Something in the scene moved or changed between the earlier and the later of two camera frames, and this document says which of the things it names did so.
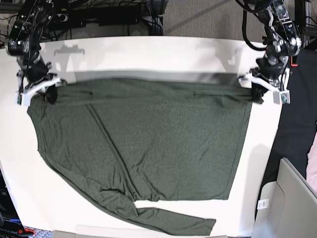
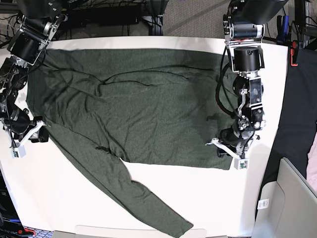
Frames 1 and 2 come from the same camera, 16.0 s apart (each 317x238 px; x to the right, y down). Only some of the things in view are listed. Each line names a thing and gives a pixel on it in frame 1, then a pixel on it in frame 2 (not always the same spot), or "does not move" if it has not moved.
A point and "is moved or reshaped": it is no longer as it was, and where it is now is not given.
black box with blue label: [10, 221] does not move
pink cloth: [311, 167] does not move
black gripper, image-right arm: [271, 68] -> [228, 136]
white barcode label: [263, 204] does not move
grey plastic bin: [292, 206] does not move
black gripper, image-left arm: [37, 70] -> [20, 120]
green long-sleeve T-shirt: [125, 141] is moved or reshaped
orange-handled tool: [26, 229] does not move
